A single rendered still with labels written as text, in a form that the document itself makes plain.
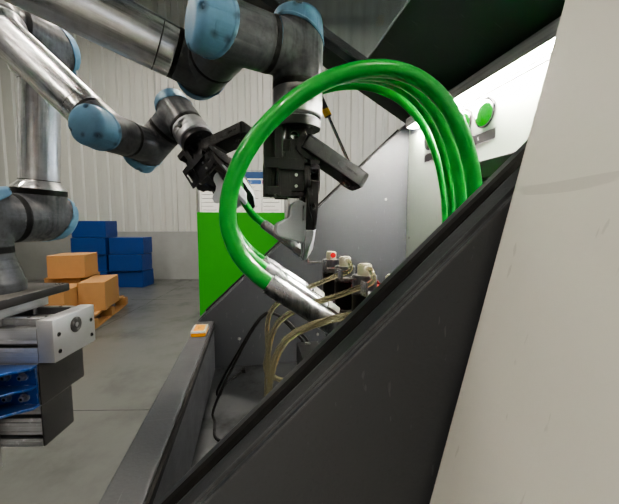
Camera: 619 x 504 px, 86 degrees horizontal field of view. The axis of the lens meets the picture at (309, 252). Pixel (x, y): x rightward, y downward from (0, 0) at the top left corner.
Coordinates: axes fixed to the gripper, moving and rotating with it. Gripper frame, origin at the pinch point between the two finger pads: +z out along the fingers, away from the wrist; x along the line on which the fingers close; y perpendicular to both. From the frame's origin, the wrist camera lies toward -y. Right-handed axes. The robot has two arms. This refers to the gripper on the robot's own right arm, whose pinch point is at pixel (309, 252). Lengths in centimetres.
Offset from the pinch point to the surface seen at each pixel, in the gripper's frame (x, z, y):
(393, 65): 24.8, -17.6, -2.5
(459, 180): 16.7, -9.7, -14.4
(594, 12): 37.6, -14.7, -6.9
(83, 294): -369, 83, 202
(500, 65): 4.8, -28.8, -28.2
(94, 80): -701, -280, 317
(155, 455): 17.1, 19.6, 18.8
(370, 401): 35.1, 5.0, 2.6
